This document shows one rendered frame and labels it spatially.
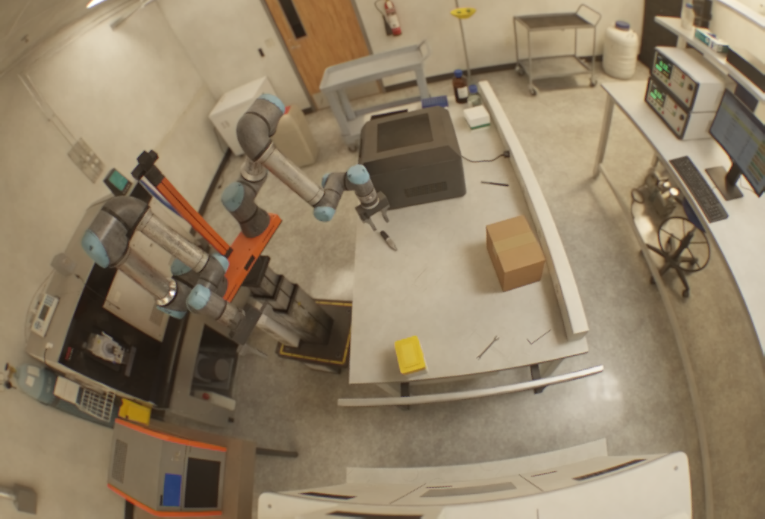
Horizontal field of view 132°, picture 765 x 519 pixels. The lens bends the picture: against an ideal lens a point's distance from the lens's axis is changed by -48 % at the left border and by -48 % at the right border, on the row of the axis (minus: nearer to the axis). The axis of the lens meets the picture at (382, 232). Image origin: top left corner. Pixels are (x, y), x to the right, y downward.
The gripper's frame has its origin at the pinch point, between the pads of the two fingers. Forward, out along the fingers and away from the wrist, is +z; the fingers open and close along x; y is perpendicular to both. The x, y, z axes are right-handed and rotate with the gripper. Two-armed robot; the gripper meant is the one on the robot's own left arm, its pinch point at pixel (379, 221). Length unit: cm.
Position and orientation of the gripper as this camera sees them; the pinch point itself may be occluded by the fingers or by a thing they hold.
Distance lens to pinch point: 145.8
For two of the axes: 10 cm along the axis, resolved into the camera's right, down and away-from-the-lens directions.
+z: 2.7, 5.9, 7.6
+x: 8.3, -5.5, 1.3
